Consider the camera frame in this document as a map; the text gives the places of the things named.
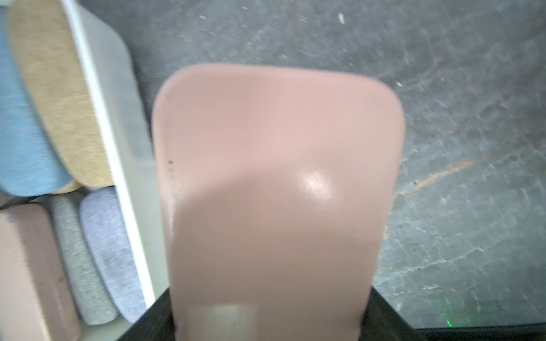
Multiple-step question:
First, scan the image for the pink glasses case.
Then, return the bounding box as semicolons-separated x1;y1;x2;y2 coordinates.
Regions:
1;203;81;340
152;64;405;340

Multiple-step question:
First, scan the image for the tan glasses case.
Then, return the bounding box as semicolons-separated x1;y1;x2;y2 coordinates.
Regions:
7;1;114;188
50;180;82;196

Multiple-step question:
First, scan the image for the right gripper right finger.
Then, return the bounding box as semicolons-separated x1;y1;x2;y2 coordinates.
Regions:
360;288;426;341

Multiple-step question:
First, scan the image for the white plastic storage tray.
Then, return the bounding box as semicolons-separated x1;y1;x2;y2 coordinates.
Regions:
59;0;171;341

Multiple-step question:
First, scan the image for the purple glasses case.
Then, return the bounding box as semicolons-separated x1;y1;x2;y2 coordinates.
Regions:
79;187;146;323

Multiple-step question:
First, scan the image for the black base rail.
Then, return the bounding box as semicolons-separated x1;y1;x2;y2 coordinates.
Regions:
416;323;545;340

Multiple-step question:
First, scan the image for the blue glasses case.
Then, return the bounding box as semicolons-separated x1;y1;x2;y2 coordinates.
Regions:
1;9;73;197

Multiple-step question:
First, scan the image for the grey fabric glasses case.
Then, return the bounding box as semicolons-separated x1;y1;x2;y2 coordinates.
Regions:
48;194;119;325

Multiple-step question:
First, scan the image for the tan glasses case front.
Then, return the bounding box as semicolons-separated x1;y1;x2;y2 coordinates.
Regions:
50;180;82;196

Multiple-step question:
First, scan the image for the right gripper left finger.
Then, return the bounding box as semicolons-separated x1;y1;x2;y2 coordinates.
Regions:
117;289;175;341

